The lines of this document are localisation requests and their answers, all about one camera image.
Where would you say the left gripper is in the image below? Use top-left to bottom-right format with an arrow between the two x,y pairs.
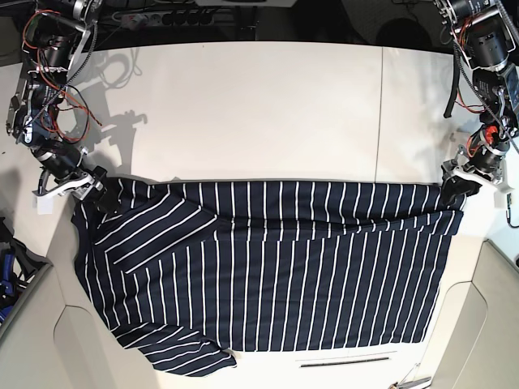
440,145 -> 508,211

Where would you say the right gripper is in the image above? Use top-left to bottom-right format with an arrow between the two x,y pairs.
48,166 -> 121,215

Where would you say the navy white striped T-shirt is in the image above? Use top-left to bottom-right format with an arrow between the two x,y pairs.
72,178 -> 465,377

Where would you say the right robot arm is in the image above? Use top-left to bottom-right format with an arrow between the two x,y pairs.
6,1 -> 119,216

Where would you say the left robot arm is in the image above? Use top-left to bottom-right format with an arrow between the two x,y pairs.
435,1 -> 518,205

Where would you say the grey bin with blue items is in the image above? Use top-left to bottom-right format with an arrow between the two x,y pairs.
1,212 -> 51,324

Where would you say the beige right side panel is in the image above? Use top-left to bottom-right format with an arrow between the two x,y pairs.
417,241 -> 518,388

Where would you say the metal clip at edge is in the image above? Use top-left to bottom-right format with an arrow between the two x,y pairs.
388,363 -> 432,389

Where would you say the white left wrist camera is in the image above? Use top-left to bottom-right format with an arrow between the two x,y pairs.
506,177 -> 518,210

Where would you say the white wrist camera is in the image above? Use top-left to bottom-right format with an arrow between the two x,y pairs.
506,177 -> 518,210
34,194 -> 54,216

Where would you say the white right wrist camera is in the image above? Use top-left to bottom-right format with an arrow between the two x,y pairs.
34,194 -> 54,216

